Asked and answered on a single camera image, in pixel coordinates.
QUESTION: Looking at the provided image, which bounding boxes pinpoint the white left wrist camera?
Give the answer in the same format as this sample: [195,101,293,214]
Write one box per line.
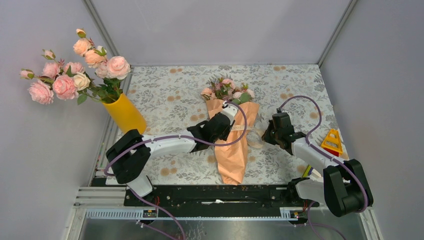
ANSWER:
[220,102,239,123]

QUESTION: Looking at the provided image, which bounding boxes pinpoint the yellow vase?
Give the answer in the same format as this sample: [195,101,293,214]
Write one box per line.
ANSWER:
[102,93,147,134]

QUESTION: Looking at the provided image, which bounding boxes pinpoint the pink rose bunch in vase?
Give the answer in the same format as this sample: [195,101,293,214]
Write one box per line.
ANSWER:
[19,28,131,105]

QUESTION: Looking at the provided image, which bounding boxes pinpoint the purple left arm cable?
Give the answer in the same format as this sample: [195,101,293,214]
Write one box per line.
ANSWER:
[103,100,248,240]

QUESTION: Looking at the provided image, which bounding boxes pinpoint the floral patterned table mat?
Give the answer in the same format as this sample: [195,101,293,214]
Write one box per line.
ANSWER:
[127,64,339,185]

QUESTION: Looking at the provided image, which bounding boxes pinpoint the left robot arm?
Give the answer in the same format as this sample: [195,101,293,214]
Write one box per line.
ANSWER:
[105,107,238,206]

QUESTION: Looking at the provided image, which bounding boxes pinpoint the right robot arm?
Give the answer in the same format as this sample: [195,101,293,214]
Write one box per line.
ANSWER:
[262,112,374,217]

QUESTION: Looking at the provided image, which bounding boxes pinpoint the cream printed ribbon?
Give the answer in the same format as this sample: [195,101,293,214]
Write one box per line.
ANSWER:
[245,126,265,149]

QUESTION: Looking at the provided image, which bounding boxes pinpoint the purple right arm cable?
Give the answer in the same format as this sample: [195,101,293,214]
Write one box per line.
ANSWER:
[276,95,369,240]

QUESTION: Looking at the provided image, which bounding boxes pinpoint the orange paper bouquet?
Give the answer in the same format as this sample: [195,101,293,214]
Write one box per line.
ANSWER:
[200,76,260,185]

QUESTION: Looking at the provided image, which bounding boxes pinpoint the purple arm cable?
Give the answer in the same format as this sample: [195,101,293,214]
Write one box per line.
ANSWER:
[276,95,369,240]
[103,100,248,240]

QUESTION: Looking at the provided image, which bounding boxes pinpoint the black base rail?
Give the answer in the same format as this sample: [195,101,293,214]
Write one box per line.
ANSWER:
[124,184,311,218]

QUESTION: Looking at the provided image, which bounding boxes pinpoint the yellow triangular plastic toy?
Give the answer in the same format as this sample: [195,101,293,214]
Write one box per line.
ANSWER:
[320,128,344,157]

